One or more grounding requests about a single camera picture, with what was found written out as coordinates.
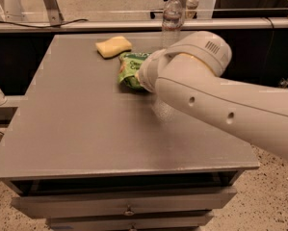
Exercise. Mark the grey cabinet with drawers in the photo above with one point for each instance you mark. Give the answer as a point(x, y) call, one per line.
point(77, 131)

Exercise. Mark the lower grey drawer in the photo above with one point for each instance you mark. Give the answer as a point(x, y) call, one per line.
point(138, 221)

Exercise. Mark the yellow sponge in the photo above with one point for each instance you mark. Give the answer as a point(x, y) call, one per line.
point(113, 46)

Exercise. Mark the upper grey drawer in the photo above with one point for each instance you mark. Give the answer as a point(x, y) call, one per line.
point(123, 203)

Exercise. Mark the clear plastic water bottle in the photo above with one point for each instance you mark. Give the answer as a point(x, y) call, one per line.
point(171, 23)

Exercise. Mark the metal frame strut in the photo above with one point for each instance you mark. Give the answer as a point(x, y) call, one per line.
point(54, 14)

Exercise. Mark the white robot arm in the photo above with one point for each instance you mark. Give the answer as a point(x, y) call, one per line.
point(188, 77)

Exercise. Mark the green rice chip bag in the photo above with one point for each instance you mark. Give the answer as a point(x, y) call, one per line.
point(130, 63)

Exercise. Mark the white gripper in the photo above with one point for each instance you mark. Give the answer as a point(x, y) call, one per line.
point(148, 71)

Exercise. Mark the grey drawer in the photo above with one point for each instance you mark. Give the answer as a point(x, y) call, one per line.
point(123, 203)
point(138, 221)

